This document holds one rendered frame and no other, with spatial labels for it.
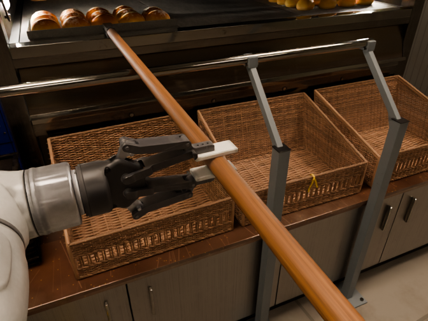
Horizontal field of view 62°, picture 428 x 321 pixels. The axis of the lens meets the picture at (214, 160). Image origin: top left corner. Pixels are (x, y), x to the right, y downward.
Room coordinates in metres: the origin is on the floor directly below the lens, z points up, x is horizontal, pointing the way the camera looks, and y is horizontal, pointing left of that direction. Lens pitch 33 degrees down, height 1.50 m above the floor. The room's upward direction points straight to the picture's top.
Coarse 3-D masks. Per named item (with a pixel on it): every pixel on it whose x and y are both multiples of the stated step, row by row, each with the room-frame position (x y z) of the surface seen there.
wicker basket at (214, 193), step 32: (128, 128) 1.28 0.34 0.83; (160, 128) 1.33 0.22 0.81; (192, 160) 1.32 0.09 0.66; (192, 192) 1.18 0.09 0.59; (224, 192) 1.02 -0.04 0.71; (96, 224) 0.99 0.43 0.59; (128, 224) 0.99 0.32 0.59; (160, 224) 0.86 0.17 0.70; (192, 224) 0.91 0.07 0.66; (224, 224) 0.96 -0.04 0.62; (96, 256) 0.83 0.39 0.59; (128, 256) 0.81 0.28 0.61
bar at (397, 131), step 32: (192, 64) 1.04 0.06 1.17; (224, 64) 1.08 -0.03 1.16; (256, 64) 1.11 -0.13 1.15; (0, 96) 0.83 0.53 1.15; (256, 96) 1.06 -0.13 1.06; (384, 96) 1.19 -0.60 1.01; (288, 160) 0.91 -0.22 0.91; (384, 160) 1.11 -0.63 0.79; (384, 192) 1.10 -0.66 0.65; (352, 256) 1.12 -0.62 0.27; (352, 288) 1.10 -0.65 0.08; (256, 320) 0.93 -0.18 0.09
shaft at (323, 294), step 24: (120, 48) 1.09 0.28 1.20; (144, 72) 0.85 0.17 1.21; (168, 96) 0.70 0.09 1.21; (192, 120) 0.59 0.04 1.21; (216, 168) 0.44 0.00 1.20; (240, 192) 0.38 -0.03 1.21; (264, 216) 0.33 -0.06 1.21; (264, 240) 0.30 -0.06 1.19; (288, 240) 0.29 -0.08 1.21; (288, 264) 0.26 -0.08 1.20; (312, 264) 0.25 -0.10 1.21; (312, 288) 0.23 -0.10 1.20; (336, 288) 0.23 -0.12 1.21; (336, 312) 0.20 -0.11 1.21
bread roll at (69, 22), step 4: (76, 16) 1.40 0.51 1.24; (64, 20) 1.38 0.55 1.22; (68, 20) 1.37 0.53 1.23; (72, 20) 1.37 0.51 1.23; (76, 20) 1.37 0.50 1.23; (80, 20) 1.38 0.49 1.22; (84, 20) 1.39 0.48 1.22; (64, 24) 1.36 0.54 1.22; (68, 24) 1.36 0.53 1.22; (72, 24) 1.36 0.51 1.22; (76, 24) 1.37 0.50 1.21; (80, 24) 1.37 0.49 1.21; (84, 24) 1.38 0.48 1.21; (88, 24) 1.40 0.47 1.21
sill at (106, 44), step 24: (216, 24) 1.53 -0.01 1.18; (240, 24) 1.53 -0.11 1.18; (264, 24) 1.56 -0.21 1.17; (288, 24) 1.61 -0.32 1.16; (312, 24) 1.66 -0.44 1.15; (336, 24) 1.71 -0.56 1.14; (24, 48) 1.20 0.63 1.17; (48, 48) 1.23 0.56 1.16; (72, 48) 1.26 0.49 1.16; (96, 48) 1.29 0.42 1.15
